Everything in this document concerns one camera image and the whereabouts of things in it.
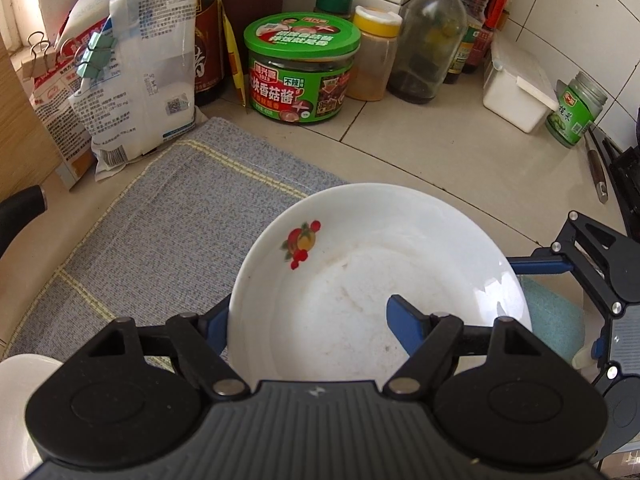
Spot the white plate with fruit print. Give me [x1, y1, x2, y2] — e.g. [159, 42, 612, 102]
[227, 183, 530, 386]

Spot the white ceramic bowl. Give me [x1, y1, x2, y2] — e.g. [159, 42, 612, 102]
[0, 353, 62, 480]

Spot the teal cloth under mat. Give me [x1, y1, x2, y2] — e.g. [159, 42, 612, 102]
[518, 275, 585, 363]

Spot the grey checked dish mat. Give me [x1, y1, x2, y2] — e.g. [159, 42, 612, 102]
[1, 117, 343, 360]

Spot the green label glass jar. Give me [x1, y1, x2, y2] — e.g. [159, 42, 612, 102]
[544, 72, 608, 148]

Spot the white plastic seasoning box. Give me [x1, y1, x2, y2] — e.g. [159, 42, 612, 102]
[483, 32, 559, 133]

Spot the dark soy sauce bottle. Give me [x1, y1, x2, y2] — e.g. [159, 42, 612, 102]
[194, 0, 228, 106]

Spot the bamboo cutting board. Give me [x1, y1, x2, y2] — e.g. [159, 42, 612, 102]
[0, 42, 61, 200]

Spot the white plastic bag with clip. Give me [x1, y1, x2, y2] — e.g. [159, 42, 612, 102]
[68, 0, 198, 180]

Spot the oil bottle green label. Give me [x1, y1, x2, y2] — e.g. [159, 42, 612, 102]
[444, 0, 490, 84]

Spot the clear glass bottle red cap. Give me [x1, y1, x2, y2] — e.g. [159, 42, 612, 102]
[387, 0, 466, 104]

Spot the yellow packet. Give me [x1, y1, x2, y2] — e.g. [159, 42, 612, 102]
[222, 11, 247, 107]

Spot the green lid mushroom sauce jar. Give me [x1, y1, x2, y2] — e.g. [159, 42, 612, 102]
[243, 12, 361, 125]

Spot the yellow lid spice jar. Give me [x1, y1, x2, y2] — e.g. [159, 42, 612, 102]
[347, 6, 402, 102]

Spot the red white paper bag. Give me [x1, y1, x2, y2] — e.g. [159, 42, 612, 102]
[30, 0, 110, 188]

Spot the green cap small jar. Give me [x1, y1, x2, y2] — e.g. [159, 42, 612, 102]
[314, 0, 354, 20]

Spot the wooden handle utensil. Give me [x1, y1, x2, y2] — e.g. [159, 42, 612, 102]
[584, 130, 608, 204]

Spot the black handle kitchen knife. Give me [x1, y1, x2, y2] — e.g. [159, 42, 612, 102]
[0, 185, 48, 256]

